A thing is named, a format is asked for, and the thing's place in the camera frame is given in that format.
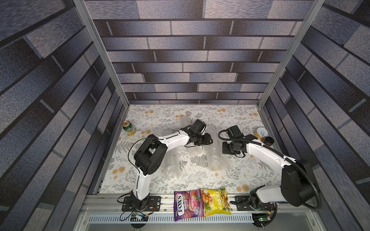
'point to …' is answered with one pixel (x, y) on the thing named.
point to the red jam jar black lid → (268, 140)
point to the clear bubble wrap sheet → (217, 160)
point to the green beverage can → (127, 126)
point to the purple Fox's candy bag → (188, 204)
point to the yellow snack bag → (215, 201)
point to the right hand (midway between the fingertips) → (224, 149)
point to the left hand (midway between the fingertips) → (212, 141)
